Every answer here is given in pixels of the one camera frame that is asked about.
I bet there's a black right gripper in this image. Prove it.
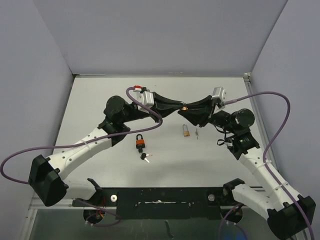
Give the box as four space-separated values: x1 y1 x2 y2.
180 95 238 134

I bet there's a small brass padlock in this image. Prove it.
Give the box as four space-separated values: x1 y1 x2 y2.
182 124 190 137

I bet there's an orange black padlock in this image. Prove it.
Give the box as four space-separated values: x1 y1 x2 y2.
135 134 146 150

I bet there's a black headed key bunch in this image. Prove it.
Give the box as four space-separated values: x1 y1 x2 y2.
138 148 152 164

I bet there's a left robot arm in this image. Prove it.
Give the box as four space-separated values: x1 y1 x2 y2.
28 86 185 207

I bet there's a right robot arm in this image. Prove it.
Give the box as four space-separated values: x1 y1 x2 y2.
178 96 316 240

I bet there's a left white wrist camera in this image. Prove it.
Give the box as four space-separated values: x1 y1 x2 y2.
133 85 155 108

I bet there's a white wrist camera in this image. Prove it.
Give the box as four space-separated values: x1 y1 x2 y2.
133 85 155 108
211 86 226 109

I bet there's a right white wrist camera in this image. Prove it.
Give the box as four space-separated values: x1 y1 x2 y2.
211 86 226 109

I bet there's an aluminium table frame rail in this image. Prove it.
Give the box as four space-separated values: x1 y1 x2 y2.
243 72 309 240

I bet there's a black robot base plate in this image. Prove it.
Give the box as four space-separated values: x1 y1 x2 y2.
72 187 237 220

